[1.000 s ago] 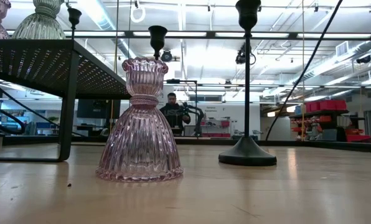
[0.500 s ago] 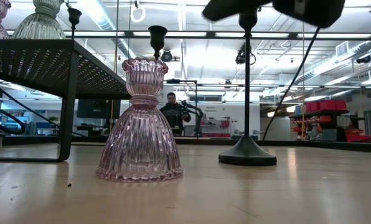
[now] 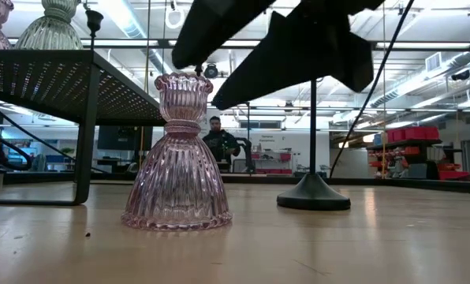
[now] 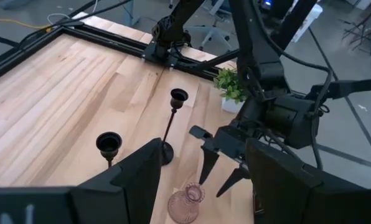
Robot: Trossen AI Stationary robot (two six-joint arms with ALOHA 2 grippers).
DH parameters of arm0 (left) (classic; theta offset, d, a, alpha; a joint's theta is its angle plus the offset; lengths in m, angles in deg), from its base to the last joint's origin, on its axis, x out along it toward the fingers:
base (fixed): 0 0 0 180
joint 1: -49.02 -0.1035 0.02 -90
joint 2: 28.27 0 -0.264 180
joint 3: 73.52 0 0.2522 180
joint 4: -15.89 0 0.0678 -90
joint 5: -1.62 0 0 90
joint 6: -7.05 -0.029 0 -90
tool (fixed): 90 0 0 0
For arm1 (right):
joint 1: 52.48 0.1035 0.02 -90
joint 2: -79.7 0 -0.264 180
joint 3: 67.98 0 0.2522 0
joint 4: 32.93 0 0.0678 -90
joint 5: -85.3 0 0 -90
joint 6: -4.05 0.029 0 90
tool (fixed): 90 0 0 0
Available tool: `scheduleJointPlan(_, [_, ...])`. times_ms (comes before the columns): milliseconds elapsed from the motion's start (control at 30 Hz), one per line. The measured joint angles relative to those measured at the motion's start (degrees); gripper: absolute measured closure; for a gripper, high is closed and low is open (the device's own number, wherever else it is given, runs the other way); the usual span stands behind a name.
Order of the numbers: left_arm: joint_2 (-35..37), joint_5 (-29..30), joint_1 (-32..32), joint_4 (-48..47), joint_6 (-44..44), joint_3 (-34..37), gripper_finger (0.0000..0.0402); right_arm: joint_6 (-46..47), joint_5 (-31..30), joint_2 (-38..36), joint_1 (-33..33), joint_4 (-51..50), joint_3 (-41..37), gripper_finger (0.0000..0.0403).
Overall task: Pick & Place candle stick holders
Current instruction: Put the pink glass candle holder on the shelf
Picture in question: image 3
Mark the black monitor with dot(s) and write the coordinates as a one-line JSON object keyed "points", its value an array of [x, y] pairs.
{"points": [[124, 138]]}

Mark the silver ventilation duct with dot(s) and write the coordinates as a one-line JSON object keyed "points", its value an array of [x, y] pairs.
{"points": [[416, 84]]}

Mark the black device on duct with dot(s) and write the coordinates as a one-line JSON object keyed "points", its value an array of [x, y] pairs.
{"points": [[460, 75]]}

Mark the white ceiling air vent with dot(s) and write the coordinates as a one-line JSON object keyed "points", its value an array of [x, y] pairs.
{"points": [[433, 61]]}

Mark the green ribbed glass candle holder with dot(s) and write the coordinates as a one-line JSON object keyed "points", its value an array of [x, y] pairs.
{"points": [[49, 33]]}

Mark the person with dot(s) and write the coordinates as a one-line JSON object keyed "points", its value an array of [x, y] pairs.
{"points": [[219, 148]]}

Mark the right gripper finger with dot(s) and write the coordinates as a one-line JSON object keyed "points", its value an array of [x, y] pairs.
{"points": [[219, 23], [298, 51]]}

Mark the black background frame rig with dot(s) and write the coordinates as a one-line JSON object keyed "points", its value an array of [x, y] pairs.
{"points": [[248, 138]]}

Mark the shelf with red bins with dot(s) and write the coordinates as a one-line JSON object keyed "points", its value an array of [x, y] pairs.
{"points": [[414, 133]]}

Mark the black perforated metal shelf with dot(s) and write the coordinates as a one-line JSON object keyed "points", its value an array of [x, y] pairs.
{"points": [[42, 87]]}

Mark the grey office chair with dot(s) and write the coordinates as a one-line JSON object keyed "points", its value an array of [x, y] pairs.
{"points": [[39, 161]]}

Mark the small green background plant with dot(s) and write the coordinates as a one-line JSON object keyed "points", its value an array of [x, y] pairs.
{"points": [[67, 150]]}

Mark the black background robot arm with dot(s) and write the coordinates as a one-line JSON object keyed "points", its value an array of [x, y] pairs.
{"points": [[247, 146]]}

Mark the round black ceiling lamp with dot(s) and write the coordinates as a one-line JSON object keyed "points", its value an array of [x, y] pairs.
{"points": [[210, 72]]}

